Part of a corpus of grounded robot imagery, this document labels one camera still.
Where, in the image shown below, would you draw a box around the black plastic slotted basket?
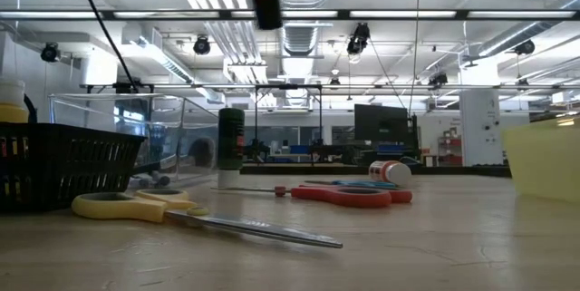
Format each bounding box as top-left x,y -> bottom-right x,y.
0,121 -> 147,214

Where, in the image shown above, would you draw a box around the red-handled scissors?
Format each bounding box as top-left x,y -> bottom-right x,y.
212,184 -> 414,209

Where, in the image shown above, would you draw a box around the green acrylic paint bottle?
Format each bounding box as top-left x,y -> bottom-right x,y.
217,108 -> 247,189

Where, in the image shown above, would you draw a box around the clear plastic container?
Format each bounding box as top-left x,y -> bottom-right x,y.
48,93 -> 221,188

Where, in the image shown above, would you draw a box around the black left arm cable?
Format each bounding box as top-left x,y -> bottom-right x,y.
72,0 -> 140,93

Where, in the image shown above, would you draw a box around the thin hanging black cable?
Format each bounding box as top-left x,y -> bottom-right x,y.
409,0 -> 421,115

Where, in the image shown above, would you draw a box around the white room pillar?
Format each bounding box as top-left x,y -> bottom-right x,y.
459,89 -> 503,163

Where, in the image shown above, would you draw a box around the blue-handled scissors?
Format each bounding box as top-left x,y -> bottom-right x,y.
304,179 -> 400,190

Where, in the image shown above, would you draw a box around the yellow plastic bin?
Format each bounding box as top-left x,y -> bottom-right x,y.
501,116 -> 580,205

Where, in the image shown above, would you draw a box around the black computer monitor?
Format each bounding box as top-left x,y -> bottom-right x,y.
353,103 -> 421,156

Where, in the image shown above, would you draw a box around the yellow-handled scissors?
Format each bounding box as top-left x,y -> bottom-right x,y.
71,189 -> 344,251

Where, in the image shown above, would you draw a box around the black aluminium table frame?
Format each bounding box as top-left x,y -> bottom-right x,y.
239,163 -> 513,178

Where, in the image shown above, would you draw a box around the black overhead frame beam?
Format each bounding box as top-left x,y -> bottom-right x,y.
0,8 -> 580,22

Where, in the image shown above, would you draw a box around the yellow acrylic paint bottle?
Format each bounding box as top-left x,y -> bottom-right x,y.
0,77 -> 29,124

